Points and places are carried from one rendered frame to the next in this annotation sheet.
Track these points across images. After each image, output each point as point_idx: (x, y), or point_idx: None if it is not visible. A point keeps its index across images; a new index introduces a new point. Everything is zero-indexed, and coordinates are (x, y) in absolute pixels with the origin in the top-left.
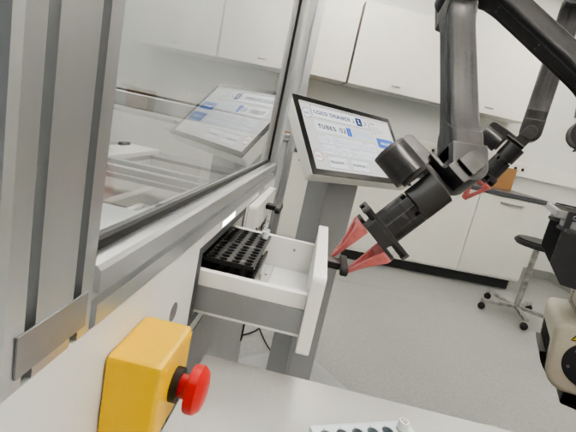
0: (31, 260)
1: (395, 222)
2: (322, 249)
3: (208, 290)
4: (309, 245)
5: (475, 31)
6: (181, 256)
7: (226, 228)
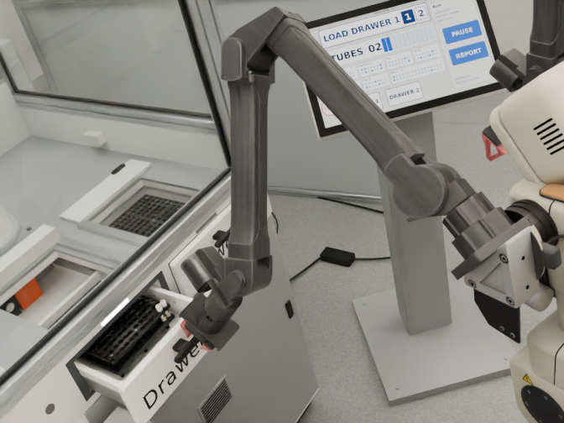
0: None
1: (201, 324)
2: (164, 341)
3: (88, 380)
4: None
5: (253, 118)
6: (33, 388)
7: (114, 319)
